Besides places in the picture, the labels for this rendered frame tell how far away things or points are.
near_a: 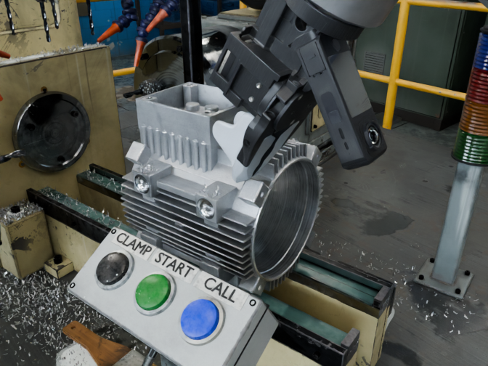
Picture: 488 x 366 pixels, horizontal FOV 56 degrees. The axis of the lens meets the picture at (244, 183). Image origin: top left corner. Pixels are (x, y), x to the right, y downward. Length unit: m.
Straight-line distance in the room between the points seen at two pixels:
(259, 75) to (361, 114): 0.09
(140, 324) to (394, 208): 0.78
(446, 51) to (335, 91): 3.49
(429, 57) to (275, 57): 3.53
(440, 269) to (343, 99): 0.52
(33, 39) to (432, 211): 0.89
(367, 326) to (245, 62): 0.38
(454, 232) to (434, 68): 3.16
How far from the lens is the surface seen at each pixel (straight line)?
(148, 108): 0.59
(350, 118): 0.39
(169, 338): 0.37
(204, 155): 0.54
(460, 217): 0.80
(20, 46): 0.99
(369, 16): 0.37
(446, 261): 0.85
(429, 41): 3.92
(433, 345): 0.76
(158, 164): 0.58
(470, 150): 0.74
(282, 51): 0.41
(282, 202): 0.66
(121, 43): 6.67
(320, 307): 0.66
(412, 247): 0.95
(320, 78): 0.39
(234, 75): 0.42
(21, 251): 0.88
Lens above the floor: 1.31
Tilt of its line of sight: 27 degrees down
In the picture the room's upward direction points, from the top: straight up
